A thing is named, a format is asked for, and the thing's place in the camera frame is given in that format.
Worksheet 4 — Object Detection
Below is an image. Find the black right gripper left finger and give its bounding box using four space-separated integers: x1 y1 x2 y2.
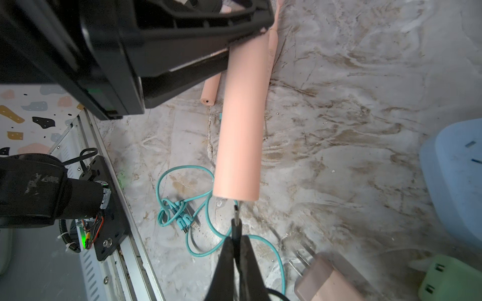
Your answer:
205 238 235 301

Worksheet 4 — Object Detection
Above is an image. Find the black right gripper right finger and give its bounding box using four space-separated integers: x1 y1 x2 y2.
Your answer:
238 235 270 301

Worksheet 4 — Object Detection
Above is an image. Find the green plug adapter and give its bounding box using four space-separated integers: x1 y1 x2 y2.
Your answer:
408 254 481 300

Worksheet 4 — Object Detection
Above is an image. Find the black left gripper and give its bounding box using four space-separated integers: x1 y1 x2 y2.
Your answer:
1 1 274 120

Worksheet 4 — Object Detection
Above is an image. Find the teal coiled cable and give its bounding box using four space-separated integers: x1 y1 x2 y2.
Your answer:
156 164 287 296

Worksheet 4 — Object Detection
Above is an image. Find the light blue power strip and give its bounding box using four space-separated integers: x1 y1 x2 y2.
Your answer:
419 119 481 248

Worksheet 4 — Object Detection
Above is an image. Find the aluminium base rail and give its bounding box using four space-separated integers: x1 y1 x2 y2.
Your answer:
51 110 164 300

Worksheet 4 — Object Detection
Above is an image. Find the black charging cable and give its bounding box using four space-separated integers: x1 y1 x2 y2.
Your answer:
230 204 291 301

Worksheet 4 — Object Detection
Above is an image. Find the pink toothbrush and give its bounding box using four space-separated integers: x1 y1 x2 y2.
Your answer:
200 73 221 107
213 1 284 201

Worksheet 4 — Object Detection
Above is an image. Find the pink plug adapter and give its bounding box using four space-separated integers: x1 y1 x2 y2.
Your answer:
289 247 365 301

